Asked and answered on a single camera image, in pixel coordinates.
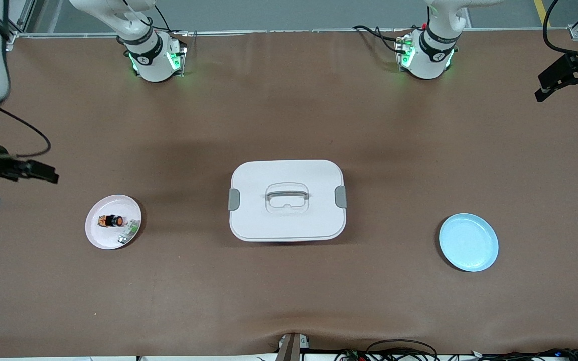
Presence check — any black base cable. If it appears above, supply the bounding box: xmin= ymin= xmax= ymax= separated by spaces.
xmin=151 ymin=4 xmax=189 ymax=36
xmin=352 ymin=24 xmax=405 ymax=53

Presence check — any black cable bundle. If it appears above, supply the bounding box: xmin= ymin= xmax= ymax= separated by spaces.
xmin=440 ymin=347 xmax=578 ymax=361

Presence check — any aluminium frame rail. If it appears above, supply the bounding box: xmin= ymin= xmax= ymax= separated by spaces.
xmin=8 ymin=28 xmax=578 ymax=40

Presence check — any black cable loop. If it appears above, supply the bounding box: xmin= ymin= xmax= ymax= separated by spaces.
xmin=367 ymin=339 xmax=438 ymax=361

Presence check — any brown table mat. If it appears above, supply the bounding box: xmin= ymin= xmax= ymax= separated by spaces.
xmin=0 ymin=28 xmax=578 ymax=359

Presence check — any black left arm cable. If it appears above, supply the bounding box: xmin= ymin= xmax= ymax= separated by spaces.
xmin=542 ymin=0 xmax=578 ymax=66

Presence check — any white lidded storage box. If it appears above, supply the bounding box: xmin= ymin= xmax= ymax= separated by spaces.
xmin=228 ymin=159 xmax=348 ymax=243

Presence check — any brown camera mount bracket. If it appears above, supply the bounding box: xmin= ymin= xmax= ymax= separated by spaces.
xmin=278 ymin=333 xmax=311 ymax=361

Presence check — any black left base cable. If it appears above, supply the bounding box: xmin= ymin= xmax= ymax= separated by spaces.
xmin=352 ymin=24 xmax=405 ymax=53

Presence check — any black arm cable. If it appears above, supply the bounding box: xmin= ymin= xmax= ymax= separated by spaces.
xmin=542 ymin=0 xmax=578 ymax=66
xmin=0 ymin=107 xmax=52 ymax=158

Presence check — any light blue round plate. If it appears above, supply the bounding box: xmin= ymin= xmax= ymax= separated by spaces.
xmin=438 ymin=213 xmax=499 ymax=273

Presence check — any black right base cable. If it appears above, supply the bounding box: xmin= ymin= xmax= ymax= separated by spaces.
xmin=151 ymin=4 xmax=189 ymax=36

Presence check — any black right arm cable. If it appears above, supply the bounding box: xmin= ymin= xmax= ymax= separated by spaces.
xmin=0 ymin=107 xmax=52 ymax=158

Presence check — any pink round plate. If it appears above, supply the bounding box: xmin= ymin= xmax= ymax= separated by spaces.
xmin=85 ymin=194 xmax=143 ymax=250

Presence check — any small green white component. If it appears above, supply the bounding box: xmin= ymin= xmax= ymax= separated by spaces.
xmin=117 ymin=218 xmax=141 ymax=245

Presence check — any orange black switch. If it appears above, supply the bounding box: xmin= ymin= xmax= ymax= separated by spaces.
xmin=97 ymin=214 xmax=125 ymax=229

